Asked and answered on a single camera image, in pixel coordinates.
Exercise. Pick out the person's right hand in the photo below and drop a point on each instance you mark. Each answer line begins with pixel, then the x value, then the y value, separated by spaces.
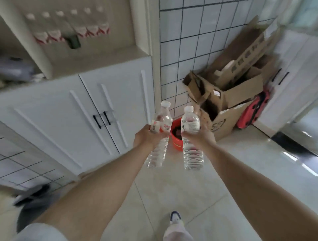
pixel 202 139

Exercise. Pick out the person's left hand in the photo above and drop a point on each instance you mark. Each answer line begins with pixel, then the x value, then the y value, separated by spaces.
pixel 145 136

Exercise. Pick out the person's right thumb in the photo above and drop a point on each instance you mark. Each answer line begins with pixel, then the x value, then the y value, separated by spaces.
pixel 188 134

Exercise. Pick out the person's left thumb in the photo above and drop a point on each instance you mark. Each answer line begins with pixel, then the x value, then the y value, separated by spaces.
pixel 162 135

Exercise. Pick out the clear water bottle white label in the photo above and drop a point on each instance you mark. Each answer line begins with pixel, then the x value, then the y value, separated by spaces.
pixel 190 124

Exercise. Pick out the clear water bottle red label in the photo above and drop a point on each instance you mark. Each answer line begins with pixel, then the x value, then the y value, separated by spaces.
pixel 162 121

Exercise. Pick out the person's left forearm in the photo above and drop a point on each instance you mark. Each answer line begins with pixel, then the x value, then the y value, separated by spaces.
pixel 99 188

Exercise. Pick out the person's right forearm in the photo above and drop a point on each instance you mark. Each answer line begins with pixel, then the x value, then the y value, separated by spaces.
pixel 251 191

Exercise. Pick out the red plastic bucket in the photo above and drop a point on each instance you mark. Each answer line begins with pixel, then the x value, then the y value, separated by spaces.
pixel 177 139

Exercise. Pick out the large open cardboard box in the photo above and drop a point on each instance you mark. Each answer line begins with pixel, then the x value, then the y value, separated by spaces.
pixel 223 121

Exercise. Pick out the white cabinet door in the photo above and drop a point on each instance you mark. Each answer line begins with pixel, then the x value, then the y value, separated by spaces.
pixel 124 99
pixel 49 124

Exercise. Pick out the open cardboard box with flaps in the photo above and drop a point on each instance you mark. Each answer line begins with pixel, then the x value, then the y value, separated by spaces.
pixel 238 94

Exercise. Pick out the red bag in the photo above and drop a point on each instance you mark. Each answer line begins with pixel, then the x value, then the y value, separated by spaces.
pixel 251 113

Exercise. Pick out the person's white and blue shoe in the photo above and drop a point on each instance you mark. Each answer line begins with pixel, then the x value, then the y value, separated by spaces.
pixel 175 217

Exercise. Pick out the tall flattened cardboard sheet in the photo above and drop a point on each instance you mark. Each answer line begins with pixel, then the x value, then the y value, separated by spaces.
pixel 244 55

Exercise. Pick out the person's light trouser leg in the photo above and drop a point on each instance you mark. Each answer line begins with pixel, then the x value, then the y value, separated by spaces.
pixel 177 232

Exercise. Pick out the white cabinet with shelf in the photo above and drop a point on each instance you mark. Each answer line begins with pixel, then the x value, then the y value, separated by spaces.
pixel 62 104

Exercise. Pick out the tall white cupboard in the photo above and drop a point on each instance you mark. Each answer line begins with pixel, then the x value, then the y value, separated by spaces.
pixel 290 82

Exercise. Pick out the dark green small object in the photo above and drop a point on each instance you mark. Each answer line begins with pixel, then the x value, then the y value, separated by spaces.
pixel 74 41

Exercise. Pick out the row of red-labelled bottles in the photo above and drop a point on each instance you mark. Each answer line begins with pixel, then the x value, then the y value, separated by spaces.
pixel 74 31

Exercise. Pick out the person's white shirt sleeve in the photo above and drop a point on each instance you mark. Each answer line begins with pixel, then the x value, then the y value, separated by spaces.
pixel 42 233

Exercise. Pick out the grey bundle on shelf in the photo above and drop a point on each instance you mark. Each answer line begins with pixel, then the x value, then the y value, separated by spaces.
pixel 16 69

